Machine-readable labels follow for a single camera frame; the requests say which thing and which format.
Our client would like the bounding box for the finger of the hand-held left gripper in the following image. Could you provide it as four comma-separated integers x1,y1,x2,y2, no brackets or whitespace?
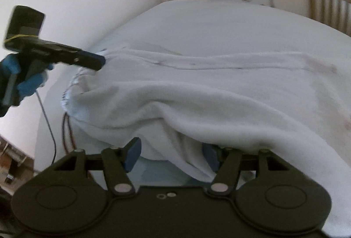
73,49,106,71

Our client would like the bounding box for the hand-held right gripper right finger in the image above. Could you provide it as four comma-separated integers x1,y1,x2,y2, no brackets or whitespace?
202,144,294,197

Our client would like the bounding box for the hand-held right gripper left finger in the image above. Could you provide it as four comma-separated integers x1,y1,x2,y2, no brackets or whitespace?
52,137,142,197

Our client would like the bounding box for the white fleece garment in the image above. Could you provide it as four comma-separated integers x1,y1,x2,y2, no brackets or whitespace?
61,47,351,238

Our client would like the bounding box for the person's left forearm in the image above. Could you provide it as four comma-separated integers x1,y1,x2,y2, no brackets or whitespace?
0,85,17,118

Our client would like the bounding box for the person's left hand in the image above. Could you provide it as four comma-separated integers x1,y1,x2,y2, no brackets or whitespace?
0,53,54,104

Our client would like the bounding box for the white tablecloth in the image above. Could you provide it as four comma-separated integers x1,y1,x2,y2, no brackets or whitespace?
34,1,351,190

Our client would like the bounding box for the wooden slatted chair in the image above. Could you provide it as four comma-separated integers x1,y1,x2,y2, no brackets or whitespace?
308,0,351,37

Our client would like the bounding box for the brown cable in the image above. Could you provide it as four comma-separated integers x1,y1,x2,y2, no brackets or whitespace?
62,112,77,157

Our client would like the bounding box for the thin grey cable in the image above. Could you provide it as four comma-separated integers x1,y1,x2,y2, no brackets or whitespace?
35,89,57,166

